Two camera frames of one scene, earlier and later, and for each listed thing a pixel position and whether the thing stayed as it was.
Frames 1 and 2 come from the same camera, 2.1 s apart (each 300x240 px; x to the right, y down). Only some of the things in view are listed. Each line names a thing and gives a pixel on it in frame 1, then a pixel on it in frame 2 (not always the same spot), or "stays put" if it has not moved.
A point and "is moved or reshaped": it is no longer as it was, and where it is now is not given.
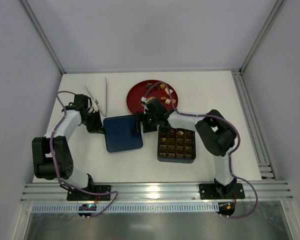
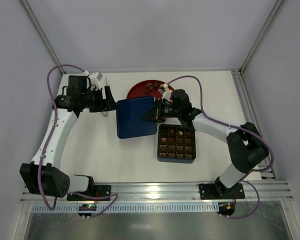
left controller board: x=90 y=207 stays put
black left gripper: x=95 y=123 -> x=103 y=99
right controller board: x=226 y=208 stays put
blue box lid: x=119 y=134 is moved or reshaped
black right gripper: x=143 y=121 -> x=158 y=111
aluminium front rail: x=272 y=190 stays put
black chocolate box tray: x=176 y=145 stays put
